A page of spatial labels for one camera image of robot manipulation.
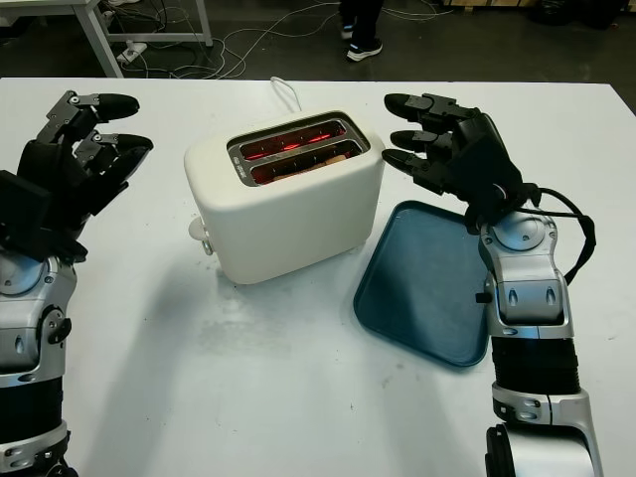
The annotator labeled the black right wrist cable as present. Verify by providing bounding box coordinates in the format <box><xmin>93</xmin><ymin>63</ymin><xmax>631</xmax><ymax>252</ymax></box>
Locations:
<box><xmin>526</xmin><ymin>184</ymin><xmax>597</xmax><ymax>284</ymax></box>

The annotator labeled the person in dark trousers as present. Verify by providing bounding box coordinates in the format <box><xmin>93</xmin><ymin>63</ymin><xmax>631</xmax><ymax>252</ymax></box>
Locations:
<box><xmin>339</xmin><ymin>0</ymin><xmax>385</xmax><ymax>64</ymax></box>

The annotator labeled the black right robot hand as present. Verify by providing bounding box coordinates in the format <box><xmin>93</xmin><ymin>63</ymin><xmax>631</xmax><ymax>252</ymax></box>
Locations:
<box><xmin>382</xmin><ymin>92</ymin><xmax>541</xmax><ymax>238</ymax></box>

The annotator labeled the white toaster power cord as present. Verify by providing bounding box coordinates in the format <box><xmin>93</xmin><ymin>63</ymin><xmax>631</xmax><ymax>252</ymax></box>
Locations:
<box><xmin>269</xmin><ymin>76</ymin><xmax>303</xmax><ymax>114</ymax></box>

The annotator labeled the light wooden pallet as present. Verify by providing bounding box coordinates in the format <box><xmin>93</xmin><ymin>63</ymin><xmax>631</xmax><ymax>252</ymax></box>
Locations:
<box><xmin>459</xmin><ymin>0</ymin><xmax>528</xmax><ymax>10</ymax></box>

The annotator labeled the white two-slot toaster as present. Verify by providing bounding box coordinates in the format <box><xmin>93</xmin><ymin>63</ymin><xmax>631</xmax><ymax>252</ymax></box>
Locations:
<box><xmin>183</xmin><ymin>108</ymin><xmax>388</xmax><ymax>286</ymax></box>

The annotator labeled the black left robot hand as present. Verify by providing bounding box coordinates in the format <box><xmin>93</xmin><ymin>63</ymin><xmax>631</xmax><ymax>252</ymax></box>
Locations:
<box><xmin>17</xmin><ymin>90</ymin><xmax>154</xmax><ymax>263</ymax></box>

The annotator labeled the browned toast slice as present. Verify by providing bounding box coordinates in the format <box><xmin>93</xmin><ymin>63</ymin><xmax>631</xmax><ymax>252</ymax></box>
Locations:
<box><xmin>267</xmin><ymin>152</ymin><xmax>348</xmax><ymax>181</ymax></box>

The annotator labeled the white metal table frame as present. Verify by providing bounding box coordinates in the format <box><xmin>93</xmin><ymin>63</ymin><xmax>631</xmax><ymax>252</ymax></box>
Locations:
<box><xmin>0</xmin><ymin>0</ymin><xmax>214</xmax><ymax>79</ymax></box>

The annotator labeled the black background bag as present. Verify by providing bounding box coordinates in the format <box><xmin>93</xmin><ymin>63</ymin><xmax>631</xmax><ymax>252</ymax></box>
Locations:
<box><xmin>526</xmin><ymin>0</ymin><xmax>636</xmax><ymax>26</ymax></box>

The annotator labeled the white floor cable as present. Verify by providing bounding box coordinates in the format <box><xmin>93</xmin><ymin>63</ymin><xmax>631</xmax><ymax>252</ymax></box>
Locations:
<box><xmin>133</xmin><ymin>0</ymin><xmax>448</xmax><ymax>80</ymax></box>

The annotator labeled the white power strip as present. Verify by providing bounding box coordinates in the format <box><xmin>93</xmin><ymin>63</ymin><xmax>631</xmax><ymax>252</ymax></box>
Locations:
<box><xmin>117</xmin><ymin>42</ymin><xmax>148</xmax><ymax>64</ymax></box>

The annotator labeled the dark blue plastic tray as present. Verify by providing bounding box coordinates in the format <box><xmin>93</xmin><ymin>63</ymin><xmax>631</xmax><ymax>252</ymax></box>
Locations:
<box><xmin>352</xmin><ymin>199</ymin><xmax>491</xmax><ymax>370</ymax></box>

